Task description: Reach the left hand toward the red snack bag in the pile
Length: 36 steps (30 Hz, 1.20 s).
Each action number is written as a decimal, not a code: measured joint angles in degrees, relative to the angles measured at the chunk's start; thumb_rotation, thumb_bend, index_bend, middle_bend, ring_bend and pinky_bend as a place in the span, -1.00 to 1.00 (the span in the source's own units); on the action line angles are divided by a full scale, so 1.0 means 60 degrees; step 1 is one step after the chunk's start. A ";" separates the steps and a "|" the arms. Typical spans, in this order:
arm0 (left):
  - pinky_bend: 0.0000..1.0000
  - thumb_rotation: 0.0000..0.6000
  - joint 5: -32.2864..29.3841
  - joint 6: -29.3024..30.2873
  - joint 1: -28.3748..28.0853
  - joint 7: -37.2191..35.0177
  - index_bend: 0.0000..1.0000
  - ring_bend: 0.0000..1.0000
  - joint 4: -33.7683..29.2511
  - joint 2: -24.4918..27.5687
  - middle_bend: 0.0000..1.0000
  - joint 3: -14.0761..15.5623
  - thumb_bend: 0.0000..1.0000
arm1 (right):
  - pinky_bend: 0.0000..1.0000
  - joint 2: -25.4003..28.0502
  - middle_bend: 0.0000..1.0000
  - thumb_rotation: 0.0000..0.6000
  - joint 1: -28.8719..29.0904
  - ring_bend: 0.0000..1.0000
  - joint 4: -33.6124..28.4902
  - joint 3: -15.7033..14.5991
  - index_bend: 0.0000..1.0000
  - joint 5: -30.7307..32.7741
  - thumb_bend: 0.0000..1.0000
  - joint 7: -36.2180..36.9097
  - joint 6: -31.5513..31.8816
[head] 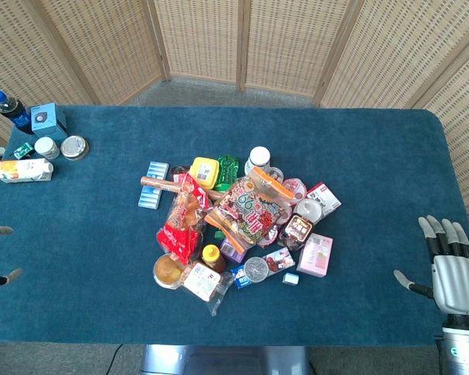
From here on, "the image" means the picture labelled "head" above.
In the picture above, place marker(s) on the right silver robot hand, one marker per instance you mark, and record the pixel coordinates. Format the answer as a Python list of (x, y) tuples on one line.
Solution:
[(453, 279)]

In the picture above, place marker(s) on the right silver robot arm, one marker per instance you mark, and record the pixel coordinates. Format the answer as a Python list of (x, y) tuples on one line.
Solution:
[(463, 345)]

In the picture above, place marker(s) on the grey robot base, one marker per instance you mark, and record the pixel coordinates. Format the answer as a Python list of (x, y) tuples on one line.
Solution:
[(224, 359)]

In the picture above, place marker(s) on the red transparent snack bag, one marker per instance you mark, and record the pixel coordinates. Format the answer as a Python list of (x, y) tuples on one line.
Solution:
[(183, 222)]

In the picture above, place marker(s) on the colourful orange snack bag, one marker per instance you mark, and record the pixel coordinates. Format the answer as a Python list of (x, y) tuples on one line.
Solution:
[(246, 213)]

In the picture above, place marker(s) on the orange white juice carton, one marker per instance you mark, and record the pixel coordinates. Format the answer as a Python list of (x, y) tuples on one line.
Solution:
[(23, 171)]

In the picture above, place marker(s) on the small green packet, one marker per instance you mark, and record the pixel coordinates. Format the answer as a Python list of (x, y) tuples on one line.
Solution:
[(23, 150)]

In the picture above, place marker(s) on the white lid jar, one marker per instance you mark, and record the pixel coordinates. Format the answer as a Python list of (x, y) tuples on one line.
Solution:
[(46, 148)]

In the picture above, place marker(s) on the silver round tin can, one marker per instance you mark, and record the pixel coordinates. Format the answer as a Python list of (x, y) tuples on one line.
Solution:
[(74, 147)]

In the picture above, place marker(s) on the blue cap drink bottle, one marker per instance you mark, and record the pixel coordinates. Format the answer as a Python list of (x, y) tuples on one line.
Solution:
[(12, 111)]

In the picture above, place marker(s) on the blue cardboard box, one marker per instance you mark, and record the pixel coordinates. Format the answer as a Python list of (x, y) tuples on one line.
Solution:
[(47, 120)]

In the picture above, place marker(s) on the pink cardboard box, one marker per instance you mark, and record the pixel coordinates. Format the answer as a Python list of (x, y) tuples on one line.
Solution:
[(315, 254)]

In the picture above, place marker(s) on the red white cardboard box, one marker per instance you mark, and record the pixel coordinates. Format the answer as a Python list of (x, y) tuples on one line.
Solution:
[(325, 199)]

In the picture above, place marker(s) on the white round cup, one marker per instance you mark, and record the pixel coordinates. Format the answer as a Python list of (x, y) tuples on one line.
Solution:
[(309, 209)]

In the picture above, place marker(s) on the light blue wafer pack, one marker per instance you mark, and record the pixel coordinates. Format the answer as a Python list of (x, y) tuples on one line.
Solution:
[(157, 170), (150, 197)]

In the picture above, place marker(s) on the small light blue eraser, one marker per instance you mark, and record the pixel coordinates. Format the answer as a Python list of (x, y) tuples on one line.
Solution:
[(291, 279)]

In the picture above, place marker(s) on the dark brown snack pouch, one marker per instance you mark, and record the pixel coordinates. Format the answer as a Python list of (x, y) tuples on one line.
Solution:
[(297, 231)]

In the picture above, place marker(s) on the copper brown tube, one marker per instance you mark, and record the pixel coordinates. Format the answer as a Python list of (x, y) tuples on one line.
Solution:
[(156, 183)]

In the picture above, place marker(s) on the blue white red box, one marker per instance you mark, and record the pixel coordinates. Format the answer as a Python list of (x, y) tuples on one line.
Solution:
[(275, 262)]

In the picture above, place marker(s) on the yellow fruit jelly cup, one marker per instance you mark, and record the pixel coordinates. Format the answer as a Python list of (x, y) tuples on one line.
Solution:
[(167, 270)]

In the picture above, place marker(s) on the pink lid pudding cup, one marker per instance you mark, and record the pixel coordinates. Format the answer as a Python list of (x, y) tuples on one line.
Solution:
[(294, 187)]

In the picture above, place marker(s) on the silver round lid can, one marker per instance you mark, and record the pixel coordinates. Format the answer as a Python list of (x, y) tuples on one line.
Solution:
[(256, 269)]

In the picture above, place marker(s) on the clear wrapped bread packet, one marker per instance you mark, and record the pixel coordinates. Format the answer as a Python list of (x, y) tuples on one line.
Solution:
[(205, 285)]

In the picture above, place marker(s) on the yellow lid plastic box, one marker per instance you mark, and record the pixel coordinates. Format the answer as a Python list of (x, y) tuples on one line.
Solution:
[(204, 172)]

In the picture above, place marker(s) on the yellow cap honey bottle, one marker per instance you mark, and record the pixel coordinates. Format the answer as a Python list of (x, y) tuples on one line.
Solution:
[(212, 258)]

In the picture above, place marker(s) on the purple small box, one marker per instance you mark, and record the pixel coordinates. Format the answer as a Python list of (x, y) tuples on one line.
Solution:
[(233, 250)]

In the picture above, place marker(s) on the small green block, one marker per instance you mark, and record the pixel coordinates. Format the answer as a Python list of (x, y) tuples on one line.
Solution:
[(219, 234)]

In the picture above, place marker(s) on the white cap bottle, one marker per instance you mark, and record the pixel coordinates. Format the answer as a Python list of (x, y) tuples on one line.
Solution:
[(258, 158)]

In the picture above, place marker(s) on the blue table cloth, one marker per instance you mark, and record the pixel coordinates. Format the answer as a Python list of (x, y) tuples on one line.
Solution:
[(226, 226)]

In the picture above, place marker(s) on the green plastic package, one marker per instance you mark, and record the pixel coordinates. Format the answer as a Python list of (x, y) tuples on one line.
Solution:
[(227, 170)]

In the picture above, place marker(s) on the woven bamboo folding screen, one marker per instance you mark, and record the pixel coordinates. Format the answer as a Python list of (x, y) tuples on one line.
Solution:
[(234, 51)]

